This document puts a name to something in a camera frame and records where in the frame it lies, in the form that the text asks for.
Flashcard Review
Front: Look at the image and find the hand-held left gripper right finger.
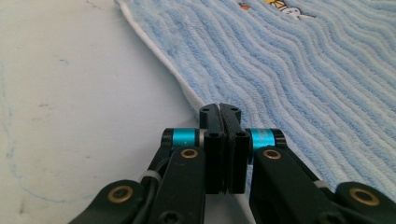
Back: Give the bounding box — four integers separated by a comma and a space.
219, 103, 287, 194

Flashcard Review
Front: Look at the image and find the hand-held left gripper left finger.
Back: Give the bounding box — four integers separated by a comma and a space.
162, 103, 226, 195

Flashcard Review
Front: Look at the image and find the light blue striped towel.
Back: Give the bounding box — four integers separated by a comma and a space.
115, 0, 396, 200

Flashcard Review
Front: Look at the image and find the white foam mat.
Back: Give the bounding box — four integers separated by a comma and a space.
0, 0, 256, 224

